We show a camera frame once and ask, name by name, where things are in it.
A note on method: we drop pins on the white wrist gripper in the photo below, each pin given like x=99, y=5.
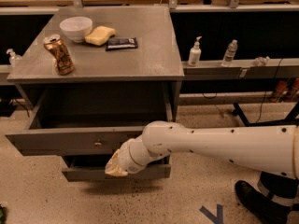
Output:
x=125, y=156

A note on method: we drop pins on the grey top drawer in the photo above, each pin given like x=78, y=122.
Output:
x=73, y=132

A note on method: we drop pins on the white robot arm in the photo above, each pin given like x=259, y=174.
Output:
x=271, y=149

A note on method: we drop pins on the crushed gold drink can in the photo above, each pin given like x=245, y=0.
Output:
x=55, y=45

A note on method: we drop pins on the grey wooden cabinet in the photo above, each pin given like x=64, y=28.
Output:
x=108, y=88

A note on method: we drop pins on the yellow sponge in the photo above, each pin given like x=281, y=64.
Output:
x=100, y=35

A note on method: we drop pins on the white pump bottle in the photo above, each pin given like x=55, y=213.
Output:
x=195, y=53

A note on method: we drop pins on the white bowl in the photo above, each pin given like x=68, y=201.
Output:
x=76, y=28

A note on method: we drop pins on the clear pump bottle left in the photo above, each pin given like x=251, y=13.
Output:
x=13, y=57

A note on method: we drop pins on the black shoe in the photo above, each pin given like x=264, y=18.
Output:
x=261, y=207

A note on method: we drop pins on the dark trouser leg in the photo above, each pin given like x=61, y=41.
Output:
x=278, y=189

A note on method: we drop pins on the clear water bottle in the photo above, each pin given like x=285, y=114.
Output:
x=229, y=54

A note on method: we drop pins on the crumpled plastic bottle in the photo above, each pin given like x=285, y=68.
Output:
x=261, y=61

